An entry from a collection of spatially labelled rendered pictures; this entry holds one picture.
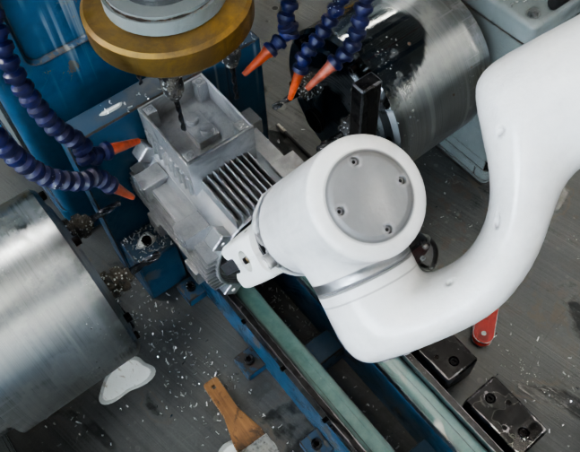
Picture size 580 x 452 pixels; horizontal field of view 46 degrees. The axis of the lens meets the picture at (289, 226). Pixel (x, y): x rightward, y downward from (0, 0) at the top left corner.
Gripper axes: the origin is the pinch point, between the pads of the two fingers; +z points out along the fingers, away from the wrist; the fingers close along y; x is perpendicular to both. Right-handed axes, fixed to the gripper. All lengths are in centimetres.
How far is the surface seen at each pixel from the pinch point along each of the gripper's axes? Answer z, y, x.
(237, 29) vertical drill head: -7.4, 8.9, 19.3
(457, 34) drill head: 7.3, 42.0, 8.0
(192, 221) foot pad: 14.5, -1.4, 6.4
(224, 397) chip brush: 31.5, -8.8, -17.5
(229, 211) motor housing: 10.4, 2.3, 5.0
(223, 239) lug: 10.7, -0.2, 2.5
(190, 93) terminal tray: 17.4, 8.7, 21.1
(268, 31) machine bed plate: 62, 44, 33
